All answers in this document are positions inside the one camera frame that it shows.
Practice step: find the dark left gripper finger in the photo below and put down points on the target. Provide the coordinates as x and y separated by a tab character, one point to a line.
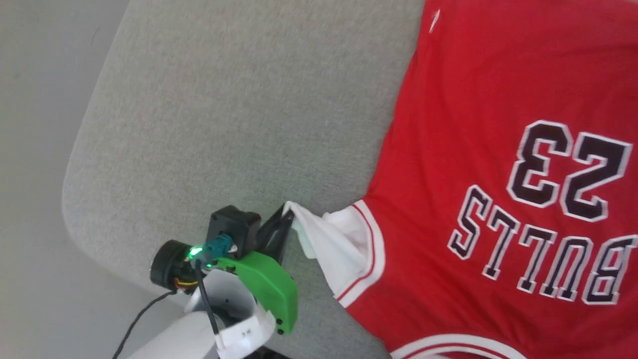
273	224
283	242

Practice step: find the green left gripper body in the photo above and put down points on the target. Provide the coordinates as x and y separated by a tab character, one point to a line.
269	289

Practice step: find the red Bulls basketball jersey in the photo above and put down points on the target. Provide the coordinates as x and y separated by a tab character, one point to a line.
473	124

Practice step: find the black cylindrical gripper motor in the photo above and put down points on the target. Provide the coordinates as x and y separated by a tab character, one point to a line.
167	264

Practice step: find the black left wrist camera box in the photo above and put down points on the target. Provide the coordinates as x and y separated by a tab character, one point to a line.
234	225

